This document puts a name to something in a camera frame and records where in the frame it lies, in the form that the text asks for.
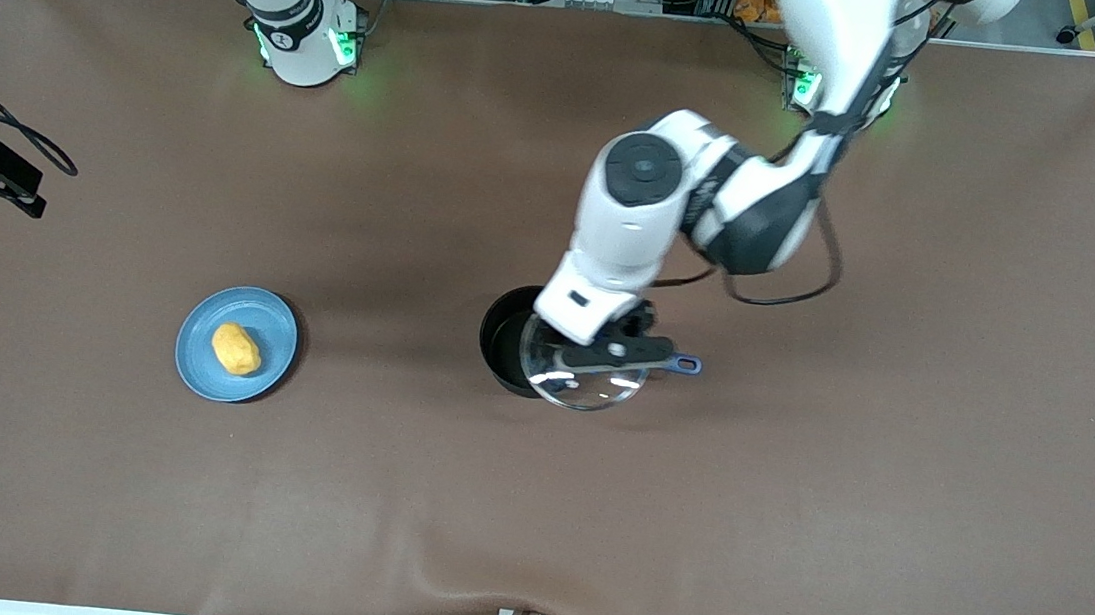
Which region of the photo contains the glass lid with blue knob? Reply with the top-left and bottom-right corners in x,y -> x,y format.
514,310 -> 656,420

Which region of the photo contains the yellow potato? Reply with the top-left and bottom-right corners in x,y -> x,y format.
208,321 -> 266,379

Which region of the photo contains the brown table mat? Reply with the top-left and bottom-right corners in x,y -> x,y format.
0,0 -> 1095,615

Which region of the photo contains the blue plate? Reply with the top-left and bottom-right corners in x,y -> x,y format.
170,280 -> 305,411

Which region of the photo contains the black pot with blue handle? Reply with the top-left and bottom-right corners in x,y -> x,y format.
473,280 -> 709,416

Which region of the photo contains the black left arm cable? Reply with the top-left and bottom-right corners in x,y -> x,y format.
654,0 -> 950,322

